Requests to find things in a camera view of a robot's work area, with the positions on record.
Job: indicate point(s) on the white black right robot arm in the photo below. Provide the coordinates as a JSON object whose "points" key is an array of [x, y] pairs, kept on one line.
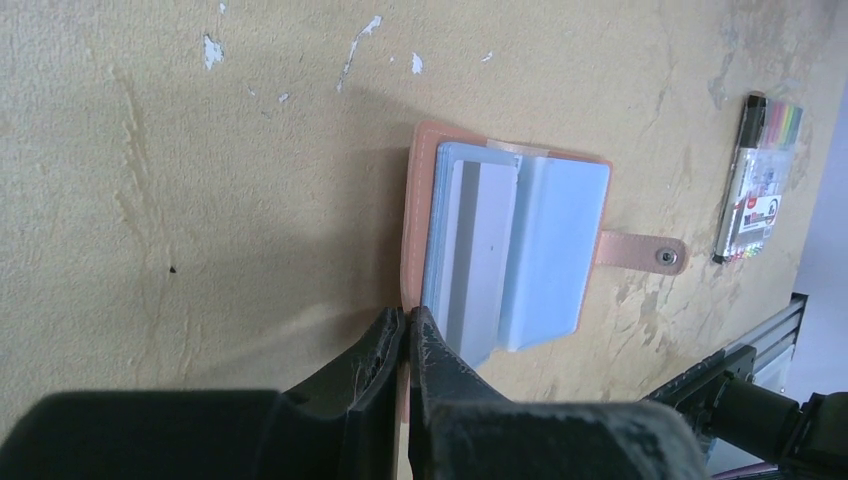
{"points": [[794, 441]]}

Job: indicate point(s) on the pink leather card holder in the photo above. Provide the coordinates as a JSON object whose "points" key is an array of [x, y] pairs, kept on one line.
{"points": [[556, 237]]}

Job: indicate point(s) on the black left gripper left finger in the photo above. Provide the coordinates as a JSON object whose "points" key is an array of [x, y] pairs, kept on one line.
{"points": [[339, 423]]}

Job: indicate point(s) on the aluminium table frame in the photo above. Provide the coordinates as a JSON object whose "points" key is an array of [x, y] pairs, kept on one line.
{"points": [[774, 336]]}

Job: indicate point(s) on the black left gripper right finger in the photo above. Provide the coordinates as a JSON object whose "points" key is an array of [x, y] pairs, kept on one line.
{"points": [[463, 428]]}

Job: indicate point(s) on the marker pen pack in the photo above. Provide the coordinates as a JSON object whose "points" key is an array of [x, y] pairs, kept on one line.
{"points": [[765, 149]]}

